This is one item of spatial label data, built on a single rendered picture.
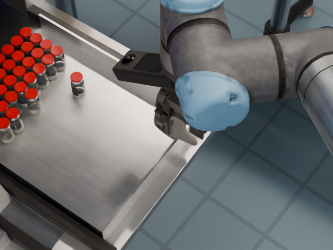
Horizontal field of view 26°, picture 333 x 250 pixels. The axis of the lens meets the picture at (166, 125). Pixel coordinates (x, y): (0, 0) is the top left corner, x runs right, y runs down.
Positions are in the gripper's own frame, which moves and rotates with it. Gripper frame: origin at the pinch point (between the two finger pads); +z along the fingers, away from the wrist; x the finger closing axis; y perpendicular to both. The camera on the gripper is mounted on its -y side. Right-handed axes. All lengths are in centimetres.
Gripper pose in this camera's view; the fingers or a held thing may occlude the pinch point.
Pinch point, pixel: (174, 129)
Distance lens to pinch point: 112.6
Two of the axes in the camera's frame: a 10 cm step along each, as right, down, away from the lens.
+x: 5.7, -7.0, 4.3
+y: 8.2, 4.9, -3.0
